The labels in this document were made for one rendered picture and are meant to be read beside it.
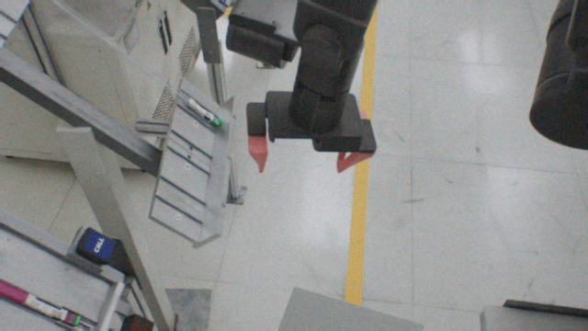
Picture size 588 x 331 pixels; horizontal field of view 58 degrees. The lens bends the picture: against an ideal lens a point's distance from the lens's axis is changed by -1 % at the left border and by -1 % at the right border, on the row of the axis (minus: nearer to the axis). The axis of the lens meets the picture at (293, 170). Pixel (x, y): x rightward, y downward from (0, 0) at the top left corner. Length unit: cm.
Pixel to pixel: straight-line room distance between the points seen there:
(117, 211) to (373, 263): 90
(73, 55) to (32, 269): 92
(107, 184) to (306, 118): 60
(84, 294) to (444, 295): 114
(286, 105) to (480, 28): 223
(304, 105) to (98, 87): 124
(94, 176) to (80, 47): 66
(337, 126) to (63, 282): 50
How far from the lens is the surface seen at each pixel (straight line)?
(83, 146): 101
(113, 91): 172
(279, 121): 57
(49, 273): 88
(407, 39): 261
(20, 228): 87
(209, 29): 141
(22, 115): 197
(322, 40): 43
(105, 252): 88
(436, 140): 214
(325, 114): 55
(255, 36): 52
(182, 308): 168
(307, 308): 99
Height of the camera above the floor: 149
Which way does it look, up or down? 49 degrees down
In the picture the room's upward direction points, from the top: straight up
